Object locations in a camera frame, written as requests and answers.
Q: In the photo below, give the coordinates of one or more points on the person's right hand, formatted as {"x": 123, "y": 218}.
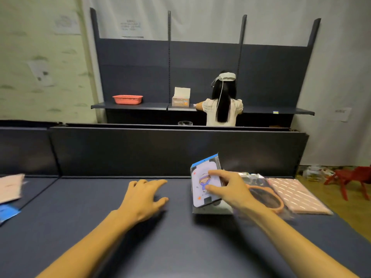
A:
{"x": 236, "y": 192}

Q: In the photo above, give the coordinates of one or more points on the person's left hand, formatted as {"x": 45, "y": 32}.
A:
{"x": 138, "y": 201}

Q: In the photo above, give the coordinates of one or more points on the person's left thumb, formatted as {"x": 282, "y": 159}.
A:
{"x": 161, "y": 203}

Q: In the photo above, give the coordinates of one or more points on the person's right thumb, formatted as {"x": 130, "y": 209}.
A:
{"x": 214, "y": 188}

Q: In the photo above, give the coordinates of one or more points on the purple cartoon phone case package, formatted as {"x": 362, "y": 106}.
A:
{"x": 203, "y": 182}

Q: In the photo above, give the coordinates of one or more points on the person's left forearm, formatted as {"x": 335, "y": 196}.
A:
{"x": 87, "y": 247}

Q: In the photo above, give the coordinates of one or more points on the person's right forearm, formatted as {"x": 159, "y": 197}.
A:
{"x": 292, "y": 243}

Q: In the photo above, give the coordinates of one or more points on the white flat package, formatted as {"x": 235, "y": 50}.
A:
{"x": 213, "y": 209}

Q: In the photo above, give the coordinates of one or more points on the dark shelf back panel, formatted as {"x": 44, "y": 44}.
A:
{"x": 145, "y": 151}

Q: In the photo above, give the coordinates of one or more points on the orange-rimmed mirror in plastic bag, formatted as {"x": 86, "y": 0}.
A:
{"x": 268, "y": 196}

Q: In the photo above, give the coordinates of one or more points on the clear glass bowl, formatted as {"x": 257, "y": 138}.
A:
{"x": 185, "y": 123}

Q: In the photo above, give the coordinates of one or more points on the pink striped packet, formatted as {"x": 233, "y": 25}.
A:
{"x": 298, "y": 195}

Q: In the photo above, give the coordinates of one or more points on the open cardboard box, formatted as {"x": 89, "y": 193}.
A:
{"x": 181, "y": 98}

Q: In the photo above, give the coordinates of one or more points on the pile of clear plastic bags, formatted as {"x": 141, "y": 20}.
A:
{"x": 316, "y": 173}

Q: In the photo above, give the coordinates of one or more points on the red plastic basket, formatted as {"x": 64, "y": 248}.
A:
{"x": 127, "y": 99}

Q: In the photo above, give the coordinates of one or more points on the white headset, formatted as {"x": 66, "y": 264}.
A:
{"x": 226, "y": 76}

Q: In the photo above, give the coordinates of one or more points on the dark metal shelving unit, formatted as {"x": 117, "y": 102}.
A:
{"x": 269, "y": 72}

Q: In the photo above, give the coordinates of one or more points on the red plastic chair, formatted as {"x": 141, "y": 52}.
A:
{"x": 352, "y": 178}

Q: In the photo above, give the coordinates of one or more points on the white paper notice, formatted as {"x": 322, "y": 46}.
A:
{"x": 132, "y": 27}
{"x": 342, "y": 114}
{"x": 43, "y": 72}

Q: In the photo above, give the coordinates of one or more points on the pale pink packet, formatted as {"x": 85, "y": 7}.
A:
{"x": 10, "y": 188}

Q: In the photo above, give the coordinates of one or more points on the blue packet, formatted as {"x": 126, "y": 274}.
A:
{"x": 7, "y": 212}

